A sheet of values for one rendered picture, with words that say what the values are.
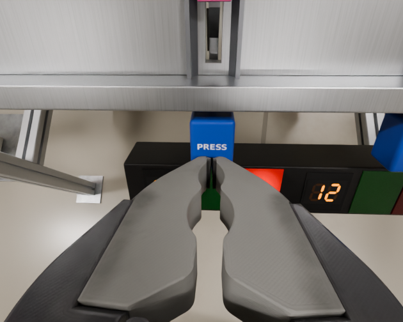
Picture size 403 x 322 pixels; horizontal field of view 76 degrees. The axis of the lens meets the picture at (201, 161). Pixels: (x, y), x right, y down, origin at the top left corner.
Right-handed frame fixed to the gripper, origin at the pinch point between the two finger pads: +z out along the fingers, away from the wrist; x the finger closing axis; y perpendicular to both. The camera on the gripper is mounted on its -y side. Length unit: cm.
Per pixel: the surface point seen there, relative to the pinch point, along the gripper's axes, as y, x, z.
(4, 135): 31, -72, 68
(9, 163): 18, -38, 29
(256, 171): 2.8, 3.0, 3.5
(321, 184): 3.8, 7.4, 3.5
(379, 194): 4.5, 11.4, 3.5
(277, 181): 3.5, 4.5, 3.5
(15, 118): 26, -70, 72
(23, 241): 57, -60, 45
